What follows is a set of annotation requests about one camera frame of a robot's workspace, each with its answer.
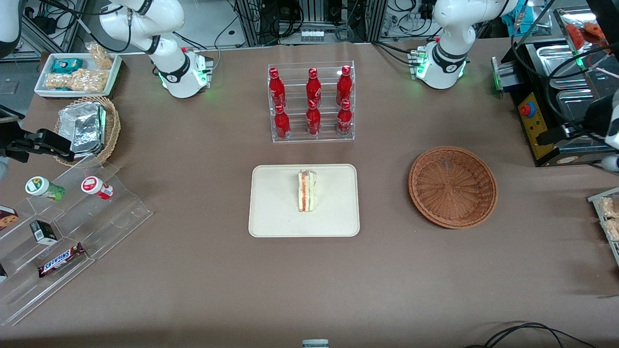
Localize cream rectangular tray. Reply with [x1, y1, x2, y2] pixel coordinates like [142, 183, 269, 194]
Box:
[248, 164, 361, 238]

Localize black food warmer yellow panel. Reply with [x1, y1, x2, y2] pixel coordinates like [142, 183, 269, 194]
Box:
[501, 38, 619, 168]

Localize light wicker basket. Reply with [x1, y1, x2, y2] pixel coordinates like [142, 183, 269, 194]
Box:
[54, 95, 121, 168]

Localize red cola bottle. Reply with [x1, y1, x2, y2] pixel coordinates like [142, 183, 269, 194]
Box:
[268, 67, 286, 108]
[337, 99, 353, 137]
[306, 68, 322, 108]
[336, 65, 353, 107]
[306, 100, 322, 137]
[274, 104, 291, 141]

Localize green lid cup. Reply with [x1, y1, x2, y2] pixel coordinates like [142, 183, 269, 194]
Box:
[25, 176, 66, 203]

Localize large clear bag peanuts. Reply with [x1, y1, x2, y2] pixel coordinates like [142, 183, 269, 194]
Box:
[45, 69, 108, 93]

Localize small clear bag peanuts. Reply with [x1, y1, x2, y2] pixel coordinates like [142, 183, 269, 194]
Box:
[86, 42, 115, 70]

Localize brown cookie box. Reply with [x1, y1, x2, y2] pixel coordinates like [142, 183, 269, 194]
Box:
[0, 205, 20, 232]

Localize white snack tray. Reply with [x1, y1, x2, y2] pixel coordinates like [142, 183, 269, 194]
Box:
[34, 52, 123, 99]

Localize steel food pan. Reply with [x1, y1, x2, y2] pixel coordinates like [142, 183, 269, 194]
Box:
[534, 43, 598, 89]
[555, 88, 611, 141]

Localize black floor cable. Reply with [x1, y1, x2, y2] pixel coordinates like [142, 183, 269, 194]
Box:
[463, 322, 598, 348]

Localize red white cup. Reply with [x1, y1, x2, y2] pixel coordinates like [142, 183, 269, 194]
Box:
[80, 175, 116, 201]

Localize red sausages in warmer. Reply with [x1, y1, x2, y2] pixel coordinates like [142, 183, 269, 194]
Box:
[565, 20, 609, 50]

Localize teal snack packet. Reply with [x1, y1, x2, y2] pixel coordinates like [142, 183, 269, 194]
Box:
[50, 58, 84, 74]

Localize brown round wicker basket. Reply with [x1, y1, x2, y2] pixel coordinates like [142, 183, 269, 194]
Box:
[408, 146, 498, 230]

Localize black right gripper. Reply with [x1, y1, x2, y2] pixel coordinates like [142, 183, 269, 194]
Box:
[0, 104, 76, 163]

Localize small black box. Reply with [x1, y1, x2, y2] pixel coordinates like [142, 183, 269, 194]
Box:
[29, 219, 59, 244]

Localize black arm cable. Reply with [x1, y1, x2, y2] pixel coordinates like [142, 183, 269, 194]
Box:
[511, 0, 619, 142]

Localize clear acrylic stepped stand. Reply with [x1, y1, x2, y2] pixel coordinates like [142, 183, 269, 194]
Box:
[0, 155, 154, 327]

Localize clear acrylic bottle rack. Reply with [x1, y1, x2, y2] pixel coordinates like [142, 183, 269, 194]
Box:
[267, 60, 356, 144]

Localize Snickers chocolate bar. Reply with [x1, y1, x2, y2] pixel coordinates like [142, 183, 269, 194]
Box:
[37, 242, 87, 279]

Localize triangle sandwich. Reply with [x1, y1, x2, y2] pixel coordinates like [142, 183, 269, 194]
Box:
[297, 169, 319, 213]

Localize aluminium frame post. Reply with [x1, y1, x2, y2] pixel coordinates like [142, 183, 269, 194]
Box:
[364, 0, 388, 43]
[236, 0, 272, 47]

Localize grey metal block green light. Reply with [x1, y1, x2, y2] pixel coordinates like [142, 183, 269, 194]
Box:
[490, 56, 523, 94]

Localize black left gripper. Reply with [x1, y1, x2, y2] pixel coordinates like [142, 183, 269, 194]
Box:
[536, 94, 616, 146]

